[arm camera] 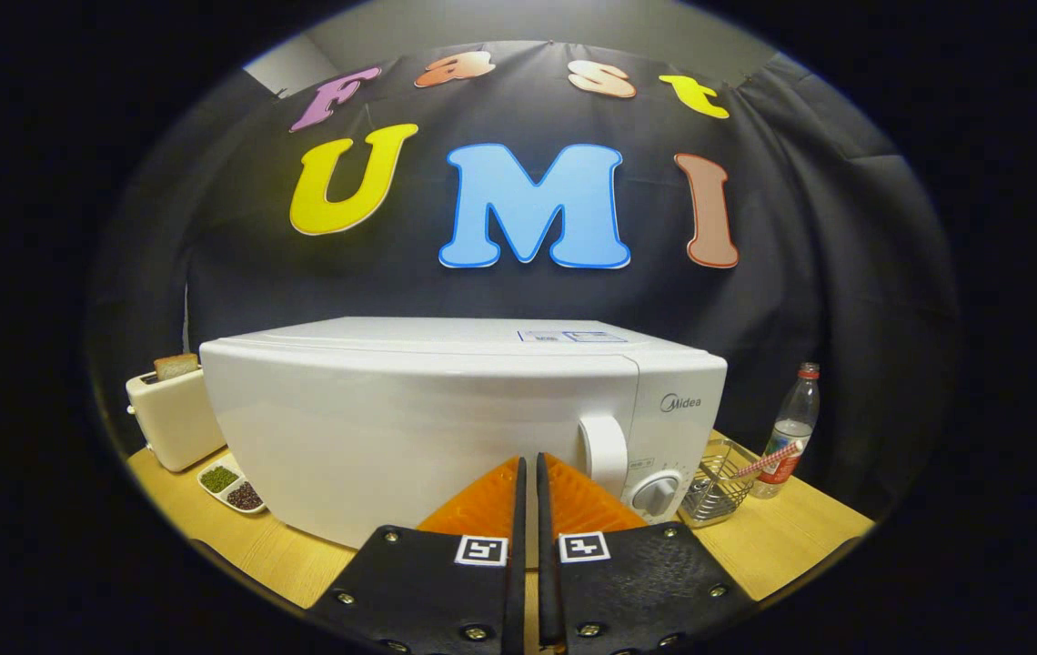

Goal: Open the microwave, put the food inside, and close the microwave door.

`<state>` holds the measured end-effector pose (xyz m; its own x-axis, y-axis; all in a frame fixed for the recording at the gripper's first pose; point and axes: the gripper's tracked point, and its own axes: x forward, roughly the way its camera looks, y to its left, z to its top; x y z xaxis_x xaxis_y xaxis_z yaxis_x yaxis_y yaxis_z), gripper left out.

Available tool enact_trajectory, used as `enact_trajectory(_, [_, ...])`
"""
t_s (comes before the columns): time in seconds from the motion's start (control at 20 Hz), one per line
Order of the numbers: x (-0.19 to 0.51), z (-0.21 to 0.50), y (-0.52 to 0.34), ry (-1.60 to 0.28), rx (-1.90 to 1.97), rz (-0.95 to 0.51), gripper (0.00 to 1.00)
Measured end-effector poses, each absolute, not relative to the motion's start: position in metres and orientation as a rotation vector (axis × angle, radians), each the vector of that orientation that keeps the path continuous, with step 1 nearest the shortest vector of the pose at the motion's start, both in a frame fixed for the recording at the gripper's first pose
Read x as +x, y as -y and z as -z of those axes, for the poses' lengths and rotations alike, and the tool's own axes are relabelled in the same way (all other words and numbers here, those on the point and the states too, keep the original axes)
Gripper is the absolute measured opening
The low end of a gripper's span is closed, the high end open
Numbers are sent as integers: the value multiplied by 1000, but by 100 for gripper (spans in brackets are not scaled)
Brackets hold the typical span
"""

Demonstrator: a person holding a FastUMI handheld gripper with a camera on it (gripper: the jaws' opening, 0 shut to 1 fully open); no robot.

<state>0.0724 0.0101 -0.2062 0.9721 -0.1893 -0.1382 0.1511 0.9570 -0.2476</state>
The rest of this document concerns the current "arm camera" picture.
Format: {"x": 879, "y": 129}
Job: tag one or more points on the brown bread slice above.
{"x": 176, "y": 366}

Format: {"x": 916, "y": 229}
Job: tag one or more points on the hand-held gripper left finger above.
{"x": 516, "y": 582}

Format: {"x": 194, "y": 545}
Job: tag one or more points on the white microwave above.
{"x": 373, "y": 428}

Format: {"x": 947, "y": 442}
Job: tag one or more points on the pink striped straw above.
{"x": 773, "y": 459}

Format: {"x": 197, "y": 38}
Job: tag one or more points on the white divided bean dish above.
{"x": 232, "y": 487}

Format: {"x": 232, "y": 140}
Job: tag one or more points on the white toaster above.
{"x": 175, "y": 423}

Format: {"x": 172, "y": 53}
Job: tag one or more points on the clear plastic water bottle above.
{"x": 791, "y": 437}

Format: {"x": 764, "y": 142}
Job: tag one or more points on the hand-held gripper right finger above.
{"x": 548, "y": 582}

